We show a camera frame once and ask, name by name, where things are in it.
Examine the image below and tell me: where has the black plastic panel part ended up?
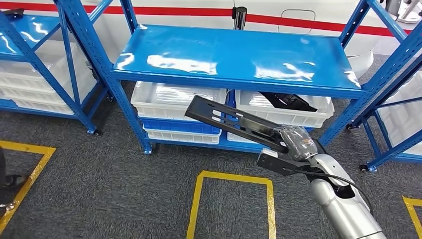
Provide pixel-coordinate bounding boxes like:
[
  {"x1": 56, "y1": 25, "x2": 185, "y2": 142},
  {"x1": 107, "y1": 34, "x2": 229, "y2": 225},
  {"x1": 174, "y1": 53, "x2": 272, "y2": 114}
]
[{"x1": 184, "y1": 96, "x2": 291, "y2": 154}]

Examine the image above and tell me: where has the blue metal shelf rack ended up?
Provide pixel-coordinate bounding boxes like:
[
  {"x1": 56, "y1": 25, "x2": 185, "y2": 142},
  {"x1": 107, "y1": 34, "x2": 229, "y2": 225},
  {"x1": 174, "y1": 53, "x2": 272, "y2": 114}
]
[
  {"x1": 0, "y1": 8, "x2": 111, "y2": 136},
  {"x1": 52, "y1": 0, "x2": 422, "y2": 156},
  {"x1": 345, "y1": 57, "x2": 422, "y2": 174}
]

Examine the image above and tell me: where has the black part in crate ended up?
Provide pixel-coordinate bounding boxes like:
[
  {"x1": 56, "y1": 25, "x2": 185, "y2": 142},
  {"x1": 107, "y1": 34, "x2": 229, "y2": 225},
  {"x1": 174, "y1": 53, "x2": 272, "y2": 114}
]
[{"x1": 258, "y1": 91, "x2": 318, "y2": 113}]

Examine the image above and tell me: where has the yellow floor tape square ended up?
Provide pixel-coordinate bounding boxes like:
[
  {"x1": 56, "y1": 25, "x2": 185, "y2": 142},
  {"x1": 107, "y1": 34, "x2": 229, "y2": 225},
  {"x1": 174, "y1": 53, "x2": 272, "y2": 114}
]
[
  {"x1": 186, "y1": 170, "x2": 277, "y2": 239},
  {"x1": 0, "y1": 140, "x2": 57, "y2": 235}
]

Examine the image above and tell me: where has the red barrier belt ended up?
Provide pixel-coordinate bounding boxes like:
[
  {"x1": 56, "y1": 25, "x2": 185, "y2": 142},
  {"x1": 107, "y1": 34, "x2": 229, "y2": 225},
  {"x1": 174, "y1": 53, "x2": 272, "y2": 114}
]
[
  {"x1": 0, "y1": 1, "x2": 234, "y2": 18},
  {"x1": 245, "y1": 13, "x2": 413, "y2": 37}
]

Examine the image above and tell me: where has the white car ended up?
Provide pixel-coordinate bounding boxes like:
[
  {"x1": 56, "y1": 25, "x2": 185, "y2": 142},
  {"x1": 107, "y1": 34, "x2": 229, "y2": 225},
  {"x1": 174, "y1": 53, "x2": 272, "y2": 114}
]
[{"x1": 0, "y1": 0, "x2": 422, "y2": 80}]

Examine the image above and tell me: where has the person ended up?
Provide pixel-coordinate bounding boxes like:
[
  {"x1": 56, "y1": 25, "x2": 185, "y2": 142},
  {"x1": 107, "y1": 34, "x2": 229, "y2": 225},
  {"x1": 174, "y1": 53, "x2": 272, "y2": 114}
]
[{"x1": 0, "y1": 148, "x2": 30, "y2": 199}]

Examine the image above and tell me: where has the grey white stand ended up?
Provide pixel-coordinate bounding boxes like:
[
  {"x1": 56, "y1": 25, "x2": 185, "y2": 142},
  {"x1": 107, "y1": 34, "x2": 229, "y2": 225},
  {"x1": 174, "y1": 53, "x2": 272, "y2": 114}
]
[{"x1": 379, "y1": 0, "x2": 422, "y2": 24}]

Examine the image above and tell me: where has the black plastic piece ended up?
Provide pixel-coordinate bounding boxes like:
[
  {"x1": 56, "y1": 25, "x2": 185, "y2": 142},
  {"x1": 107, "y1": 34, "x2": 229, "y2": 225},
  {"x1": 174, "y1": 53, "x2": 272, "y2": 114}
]
[{"x1": 2, "y1": 8, "x2": 25, "y2": 19}]

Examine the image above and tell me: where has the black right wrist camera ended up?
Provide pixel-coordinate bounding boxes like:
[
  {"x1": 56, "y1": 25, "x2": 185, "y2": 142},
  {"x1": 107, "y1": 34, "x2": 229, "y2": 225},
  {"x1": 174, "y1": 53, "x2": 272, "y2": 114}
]
[{"x1": 257, "y1": 148, "x2": 314, "y2": 177}]

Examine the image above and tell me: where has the black stanchion post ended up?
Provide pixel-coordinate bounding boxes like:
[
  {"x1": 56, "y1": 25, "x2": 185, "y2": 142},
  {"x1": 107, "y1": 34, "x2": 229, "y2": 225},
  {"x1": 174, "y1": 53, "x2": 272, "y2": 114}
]
[{"x1": 231, "y1": 6, "x2": 248, "y2": 30}]

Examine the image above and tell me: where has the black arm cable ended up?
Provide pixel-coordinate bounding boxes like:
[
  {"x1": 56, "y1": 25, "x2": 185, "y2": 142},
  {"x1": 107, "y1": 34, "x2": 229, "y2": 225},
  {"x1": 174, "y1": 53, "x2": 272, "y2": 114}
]
[{"x1": 290, "y1": 169, "x2": 375, "y2": 215}]

